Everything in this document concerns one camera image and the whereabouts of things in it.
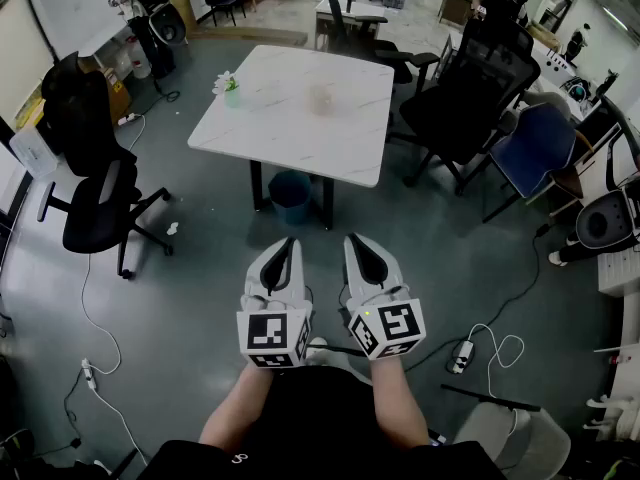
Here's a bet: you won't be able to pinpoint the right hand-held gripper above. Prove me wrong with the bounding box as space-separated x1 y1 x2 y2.
343 233 428 361

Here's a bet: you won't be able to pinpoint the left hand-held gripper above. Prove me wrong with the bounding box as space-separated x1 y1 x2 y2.
236 237 314 370

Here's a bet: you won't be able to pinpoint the clear plastic cup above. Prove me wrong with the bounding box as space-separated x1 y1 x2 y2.
305 81 335 117

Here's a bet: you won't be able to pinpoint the person's left forearm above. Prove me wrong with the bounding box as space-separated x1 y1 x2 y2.
199 364 276 448

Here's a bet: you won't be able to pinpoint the person's right forearm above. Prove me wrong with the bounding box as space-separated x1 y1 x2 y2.
370 354 432 450

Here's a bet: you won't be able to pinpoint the dark teal waste bin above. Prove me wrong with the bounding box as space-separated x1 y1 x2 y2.
267 169 314 227

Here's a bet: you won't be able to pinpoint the person's white shoe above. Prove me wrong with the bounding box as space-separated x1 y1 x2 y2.
304 336 330 366

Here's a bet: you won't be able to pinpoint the person's black clothing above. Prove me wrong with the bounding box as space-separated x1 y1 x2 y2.
119 365 506 480

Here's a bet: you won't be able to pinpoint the black mesh office chair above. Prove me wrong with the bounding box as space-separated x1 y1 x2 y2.
387 16 543 197

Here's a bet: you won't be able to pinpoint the white artificial flowers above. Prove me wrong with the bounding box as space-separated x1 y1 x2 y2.
211 70 239 96

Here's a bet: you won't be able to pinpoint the light grey chair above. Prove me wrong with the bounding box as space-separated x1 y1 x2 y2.
439 383 573 472

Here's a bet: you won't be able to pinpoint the blue padded chair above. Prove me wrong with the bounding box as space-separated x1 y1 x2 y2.
481 101 597 225

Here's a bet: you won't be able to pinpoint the grey round-back chair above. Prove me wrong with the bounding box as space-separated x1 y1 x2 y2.
574 95 640 250
133 0 189 48

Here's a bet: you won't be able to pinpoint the black office chair with headrest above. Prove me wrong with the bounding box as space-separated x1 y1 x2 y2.
36 51 175 281

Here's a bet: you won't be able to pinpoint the brown cardboard box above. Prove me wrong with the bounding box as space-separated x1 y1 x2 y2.
78 66 133 125

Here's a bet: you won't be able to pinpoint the black office chair with armrests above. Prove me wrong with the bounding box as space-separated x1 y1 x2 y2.
314 0 442 85

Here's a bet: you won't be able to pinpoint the white slatted box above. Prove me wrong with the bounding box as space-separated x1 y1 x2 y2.
596 246 640 298

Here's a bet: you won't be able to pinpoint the clear plastic storage box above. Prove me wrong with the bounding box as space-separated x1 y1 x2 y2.
8 126 59 180

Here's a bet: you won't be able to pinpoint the wooden cabinet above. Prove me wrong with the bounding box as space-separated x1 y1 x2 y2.
438 0 477 27

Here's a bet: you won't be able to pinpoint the black table leg frame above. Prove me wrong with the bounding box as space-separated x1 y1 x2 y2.
249 159 336 232

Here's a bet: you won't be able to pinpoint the white cable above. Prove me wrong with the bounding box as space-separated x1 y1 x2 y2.
466 322 527 400
79 254 152 465

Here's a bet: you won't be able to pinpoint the black cable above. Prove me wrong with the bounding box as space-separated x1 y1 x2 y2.
403 223 552 373

